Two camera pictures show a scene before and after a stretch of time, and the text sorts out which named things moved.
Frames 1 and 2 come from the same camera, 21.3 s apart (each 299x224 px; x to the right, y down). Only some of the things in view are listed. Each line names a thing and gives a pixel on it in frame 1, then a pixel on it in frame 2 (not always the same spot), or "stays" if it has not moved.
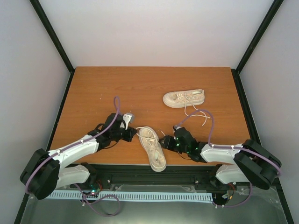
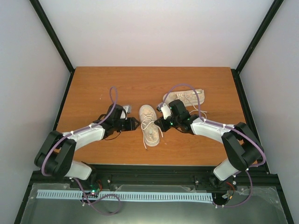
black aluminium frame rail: x=103 y=175 stays
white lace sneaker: x=149 y=138 -> x=148 y=120
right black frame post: x=235 y=72 stays
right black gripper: x=168 y=143 -> x=161 y=124
